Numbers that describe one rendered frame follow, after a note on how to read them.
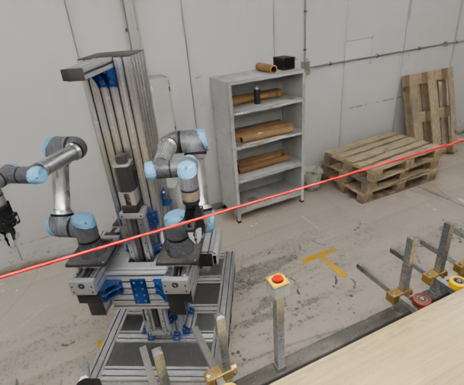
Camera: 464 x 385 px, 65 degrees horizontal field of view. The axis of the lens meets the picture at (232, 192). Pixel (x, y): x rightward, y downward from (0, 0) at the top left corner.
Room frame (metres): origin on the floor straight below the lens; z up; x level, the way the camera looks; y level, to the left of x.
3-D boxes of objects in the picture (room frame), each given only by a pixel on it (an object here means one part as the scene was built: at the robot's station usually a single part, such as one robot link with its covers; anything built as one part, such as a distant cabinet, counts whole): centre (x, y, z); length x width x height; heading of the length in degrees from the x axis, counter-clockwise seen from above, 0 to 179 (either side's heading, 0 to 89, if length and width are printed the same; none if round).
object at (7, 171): (1.49, 0.96, 1.61); 0.11 x 0.11 x 0.08; 77
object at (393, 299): (1.39, -0.81, 0.82); 0.13 x 0.06 x 0.05; 113
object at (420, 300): (1.26, -0.85, 0.85); 0.08 x 0.08 x 0.11
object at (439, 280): (1.54, -1.00, 0.83); 0.43 x 0.03 x 0.04; 23
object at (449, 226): (1.50, -1.07, 0.93); 0.03 x 0.03 x 0.48; 23
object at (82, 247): (1.68, 0.80, 1.09); 0.15 x 0.15 x 0.10
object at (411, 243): (1.40, -0.84, 0.93); 0.03 x 0.03 x 0.48; 23
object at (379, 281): (1.44, -0.77, 0.82); 0.43 x 0.03 x 0.04; 23
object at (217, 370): (1.01, 0.11, 0.84); 0.13 x 0.06 x 0.05; 113
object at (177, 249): (1.63, 0.31, 1.09); 0.15 x 0.15 x 0.10
